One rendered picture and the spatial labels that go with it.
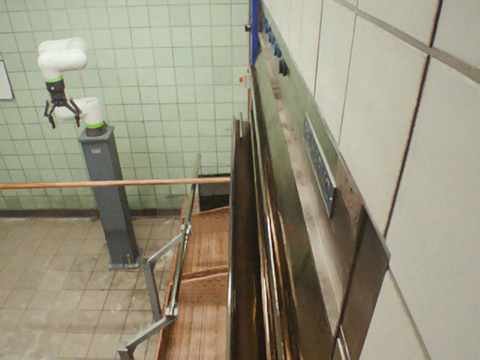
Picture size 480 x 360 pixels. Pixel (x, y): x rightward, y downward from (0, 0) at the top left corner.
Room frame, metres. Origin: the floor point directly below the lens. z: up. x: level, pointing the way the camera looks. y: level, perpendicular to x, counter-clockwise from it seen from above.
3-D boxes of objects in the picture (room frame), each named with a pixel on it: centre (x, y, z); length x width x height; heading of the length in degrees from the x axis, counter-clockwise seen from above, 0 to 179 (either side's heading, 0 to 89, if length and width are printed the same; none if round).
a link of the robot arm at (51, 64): (1.87, 0.94, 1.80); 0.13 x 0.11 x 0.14; 110
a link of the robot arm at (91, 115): (2.36, 1.01, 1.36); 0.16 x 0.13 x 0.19; 110
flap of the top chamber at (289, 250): (1.17, -0.11, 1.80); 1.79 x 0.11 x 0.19; 0
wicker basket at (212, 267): (1.74, 0.16, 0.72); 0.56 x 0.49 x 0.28; 1
